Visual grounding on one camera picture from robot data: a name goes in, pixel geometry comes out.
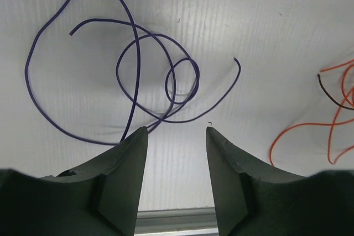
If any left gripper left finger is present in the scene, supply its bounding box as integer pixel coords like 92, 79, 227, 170
1, 127, 148, 235

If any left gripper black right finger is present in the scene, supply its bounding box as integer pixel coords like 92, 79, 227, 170
206, 127, 353, 235

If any orange wire bundle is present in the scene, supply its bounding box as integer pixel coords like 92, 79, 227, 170
269, 59, 354, 166

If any aluminium mounting rail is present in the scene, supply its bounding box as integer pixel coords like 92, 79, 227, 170
134, 208, 218, 235

